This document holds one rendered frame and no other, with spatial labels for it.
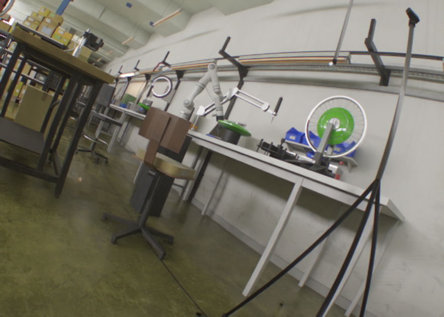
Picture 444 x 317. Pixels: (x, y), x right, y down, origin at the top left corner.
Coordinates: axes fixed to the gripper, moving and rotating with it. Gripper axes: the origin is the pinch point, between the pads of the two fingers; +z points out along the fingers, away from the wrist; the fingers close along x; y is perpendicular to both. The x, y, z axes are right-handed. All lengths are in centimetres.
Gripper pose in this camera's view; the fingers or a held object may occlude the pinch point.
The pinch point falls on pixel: (218, 135)
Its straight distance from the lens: 239.3
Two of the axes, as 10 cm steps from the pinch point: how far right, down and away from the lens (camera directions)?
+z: 0.6, 10.0, 0.4
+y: 9.9, -0.7, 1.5
